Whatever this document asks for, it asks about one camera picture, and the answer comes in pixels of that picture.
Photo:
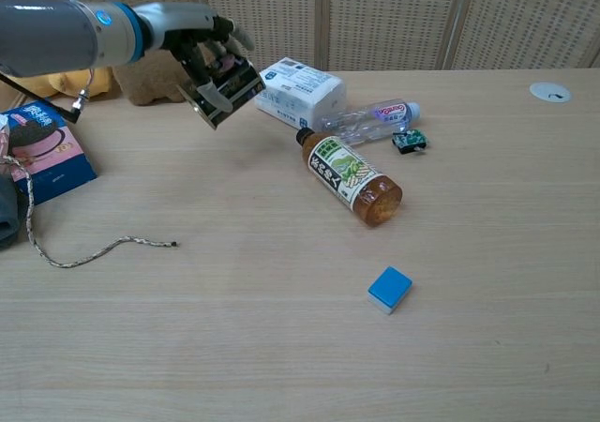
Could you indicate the black tin can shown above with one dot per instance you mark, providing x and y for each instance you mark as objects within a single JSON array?
[{"x": 229, "y": 89}]

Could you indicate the beige perforated folding screen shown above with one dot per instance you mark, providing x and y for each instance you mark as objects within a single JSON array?
[{"x": 375, "y": 14}]

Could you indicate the dark grey cloth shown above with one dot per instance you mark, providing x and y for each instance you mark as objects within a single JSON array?
[{"x": 7, "y": 211}]

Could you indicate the brown tea bottle green label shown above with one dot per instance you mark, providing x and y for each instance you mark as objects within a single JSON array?
[{"x": 351, "y": 178}]

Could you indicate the brown capybara plush toy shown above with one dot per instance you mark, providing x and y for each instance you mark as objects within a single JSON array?
[{"x": 154, "y": 77}]

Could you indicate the yellow plush toy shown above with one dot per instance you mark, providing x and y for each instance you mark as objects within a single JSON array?
[{"x": 75, "y": 82}]

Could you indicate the blue white mahjong tile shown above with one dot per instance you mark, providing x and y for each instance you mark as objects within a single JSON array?
[{"x": 389, "y": 288}]

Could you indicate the clear plastic water bottle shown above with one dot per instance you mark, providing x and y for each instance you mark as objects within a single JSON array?
[{"x": 370, "y": 117}]

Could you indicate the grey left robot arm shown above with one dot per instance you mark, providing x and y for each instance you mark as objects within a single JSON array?
[{"x": 61, "y": 35}]

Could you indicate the blue pink cookie box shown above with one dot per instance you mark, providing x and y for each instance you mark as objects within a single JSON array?
[{"x": 44, "y": 150}]

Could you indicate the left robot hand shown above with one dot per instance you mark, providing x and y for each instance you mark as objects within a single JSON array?
[{"x": 187, "y": 28}]

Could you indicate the round grey table grommet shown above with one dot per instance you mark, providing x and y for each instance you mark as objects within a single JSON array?
[{"x": 550, "y": 92}]

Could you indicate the white tissue pack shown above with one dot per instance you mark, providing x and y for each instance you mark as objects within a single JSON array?
[{"x": 302, "y": 94}]

